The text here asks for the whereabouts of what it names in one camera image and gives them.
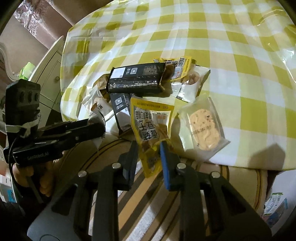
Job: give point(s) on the white carved cabinet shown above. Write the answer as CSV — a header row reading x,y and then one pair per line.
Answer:
x,y
49,67

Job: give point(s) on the white blue box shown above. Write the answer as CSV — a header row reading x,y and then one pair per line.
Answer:
x,y
7,192

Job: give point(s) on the green yellow snack packet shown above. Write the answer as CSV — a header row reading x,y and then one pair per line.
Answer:
x,y
182,66

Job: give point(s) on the clear cookie packet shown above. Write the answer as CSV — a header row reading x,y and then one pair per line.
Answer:
x,y
203,129

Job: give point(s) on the green tissue pack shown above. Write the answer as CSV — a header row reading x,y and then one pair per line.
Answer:
x,y
27,69

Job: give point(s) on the person's left hand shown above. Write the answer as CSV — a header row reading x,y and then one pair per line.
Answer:
x,y
44,178

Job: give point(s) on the white nut snack packet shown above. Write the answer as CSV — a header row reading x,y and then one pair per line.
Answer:
x,y
188,90

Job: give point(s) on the white brown snack packet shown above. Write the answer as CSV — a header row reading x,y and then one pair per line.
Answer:
x,y
101,107

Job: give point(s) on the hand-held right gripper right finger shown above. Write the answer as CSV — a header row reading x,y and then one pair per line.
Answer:
x,y
164,160

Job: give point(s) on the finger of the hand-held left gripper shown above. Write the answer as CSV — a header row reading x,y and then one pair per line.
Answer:
x,y
69,141
78,128

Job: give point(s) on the black snack packet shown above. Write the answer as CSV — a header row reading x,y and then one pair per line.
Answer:
x,y
136,78
121,109

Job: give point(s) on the white green packet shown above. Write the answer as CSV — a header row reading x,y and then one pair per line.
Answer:
x,y
275,205

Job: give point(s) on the golden brown snack packet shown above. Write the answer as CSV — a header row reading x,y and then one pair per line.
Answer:
x,y
101,81

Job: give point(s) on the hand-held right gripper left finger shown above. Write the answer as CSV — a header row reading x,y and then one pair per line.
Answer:
x,y
132,162

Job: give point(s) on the yellow white checked tablecloth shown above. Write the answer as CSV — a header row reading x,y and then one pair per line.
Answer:
x,y
231,58

